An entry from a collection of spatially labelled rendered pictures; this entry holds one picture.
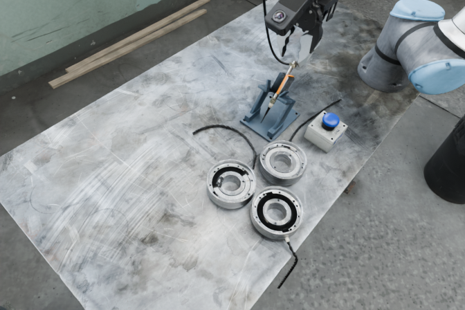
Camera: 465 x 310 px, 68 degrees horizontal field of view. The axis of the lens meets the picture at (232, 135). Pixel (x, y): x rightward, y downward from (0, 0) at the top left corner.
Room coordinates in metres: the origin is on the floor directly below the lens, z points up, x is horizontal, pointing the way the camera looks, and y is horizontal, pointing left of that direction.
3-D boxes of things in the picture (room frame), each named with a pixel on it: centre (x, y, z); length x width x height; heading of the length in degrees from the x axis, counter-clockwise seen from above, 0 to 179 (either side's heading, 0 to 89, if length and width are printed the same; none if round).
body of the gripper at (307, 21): (0.63, -0.12, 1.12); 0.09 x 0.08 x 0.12; 145
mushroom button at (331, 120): (0.55, -0.22, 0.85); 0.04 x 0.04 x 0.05
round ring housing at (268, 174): (0.44, -0.12, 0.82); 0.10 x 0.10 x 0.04
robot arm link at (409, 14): (0.81, -0.42, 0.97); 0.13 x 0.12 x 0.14; 11
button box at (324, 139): (0.55, -0.23, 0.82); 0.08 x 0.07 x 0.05; 144
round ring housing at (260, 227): (0.32, -0.11, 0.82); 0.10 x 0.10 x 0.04
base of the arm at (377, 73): (0.82, -0.42, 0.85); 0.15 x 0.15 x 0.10
